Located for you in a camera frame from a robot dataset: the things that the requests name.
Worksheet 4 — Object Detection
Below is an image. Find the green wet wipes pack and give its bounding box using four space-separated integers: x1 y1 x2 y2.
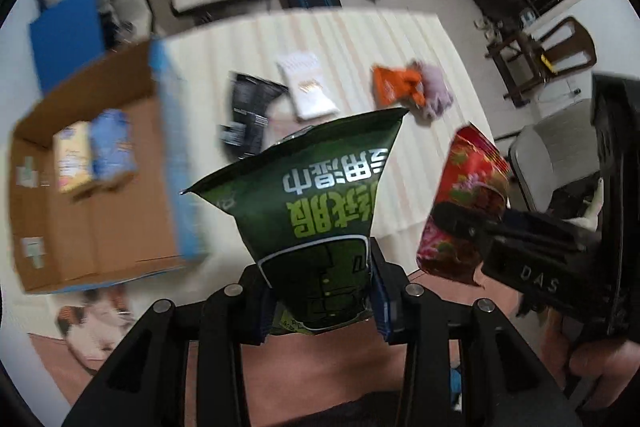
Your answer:
186 108 407 332

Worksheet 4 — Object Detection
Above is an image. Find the red snack bag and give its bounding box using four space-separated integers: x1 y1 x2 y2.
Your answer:
416 124 509 287

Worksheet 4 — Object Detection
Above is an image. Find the purple fluffy cloth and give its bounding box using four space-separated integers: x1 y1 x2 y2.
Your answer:
409 60 454 122

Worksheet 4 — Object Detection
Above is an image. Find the orange snack bag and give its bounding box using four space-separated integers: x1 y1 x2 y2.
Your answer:
372 66 426 107

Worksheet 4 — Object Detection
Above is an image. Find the black snack pouch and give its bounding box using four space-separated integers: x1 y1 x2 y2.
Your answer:
220 72 288 159

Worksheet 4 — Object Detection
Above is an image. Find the white paper packet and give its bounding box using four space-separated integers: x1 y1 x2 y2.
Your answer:
277 51 338 120

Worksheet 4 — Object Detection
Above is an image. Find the cardboard box with blue print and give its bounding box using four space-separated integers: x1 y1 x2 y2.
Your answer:
6 40 207 294

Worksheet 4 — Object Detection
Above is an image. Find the blue tissue pack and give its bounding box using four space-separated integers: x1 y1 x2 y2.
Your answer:
90 108 137 187

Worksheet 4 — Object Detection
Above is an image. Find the yellow tissue pack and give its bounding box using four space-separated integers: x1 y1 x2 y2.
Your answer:
53 121 96 195

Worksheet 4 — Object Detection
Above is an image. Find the person's right hand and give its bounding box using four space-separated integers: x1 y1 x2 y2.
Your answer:
540 310 639 410

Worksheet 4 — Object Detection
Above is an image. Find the white goose plush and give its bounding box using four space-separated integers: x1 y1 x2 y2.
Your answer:
567 178 604 231

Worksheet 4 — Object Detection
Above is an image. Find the grey padded chair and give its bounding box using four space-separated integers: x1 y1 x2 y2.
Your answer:
508 100 600 212

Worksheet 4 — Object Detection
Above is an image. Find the striped cream tablecloth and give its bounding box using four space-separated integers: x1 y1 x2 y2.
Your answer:
154 9 491 273

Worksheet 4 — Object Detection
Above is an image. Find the brown wooden chair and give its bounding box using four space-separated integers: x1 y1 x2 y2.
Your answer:
485 16 597 108

